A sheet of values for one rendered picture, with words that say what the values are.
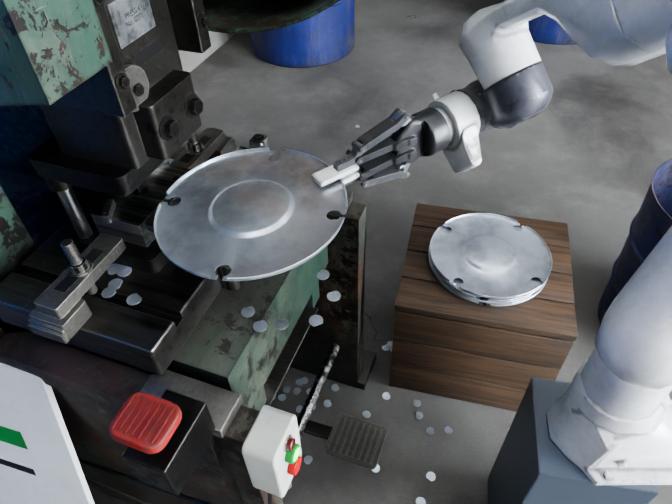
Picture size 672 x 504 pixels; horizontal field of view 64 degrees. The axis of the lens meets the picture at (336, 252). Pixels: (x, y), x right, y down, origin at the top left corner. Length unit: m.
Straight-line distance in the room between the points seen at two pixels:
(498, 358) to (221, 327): 0.74
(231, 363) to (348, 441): 0.52
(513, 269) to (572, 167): 1.12
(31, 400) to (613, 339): 0.88
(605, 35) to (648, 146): 1.95
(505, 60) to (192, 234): 0.53
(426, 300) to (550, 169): 1.22
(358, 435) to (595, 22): 0.94
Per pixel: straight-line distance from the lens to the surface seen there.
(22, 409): 1.10
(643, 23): 0.69
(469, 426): 1.50
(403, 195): 2.09
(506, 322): 1.26
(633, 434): 0.94
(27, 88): 0.59
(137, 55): 0.75
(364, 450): 1.26
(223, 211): 0.81
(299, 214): 0.79
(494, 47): 0.89
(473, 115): 0.93
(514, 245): 1.39
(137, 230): 0.86
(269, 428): 0.77
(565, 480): 1.00
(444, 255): 1.33
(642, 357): 0.69
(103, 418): 1.01
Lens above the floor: 1.31
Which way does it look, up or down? 45 degrees down
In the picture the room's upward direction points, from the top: 2 degrees counter-clockwise
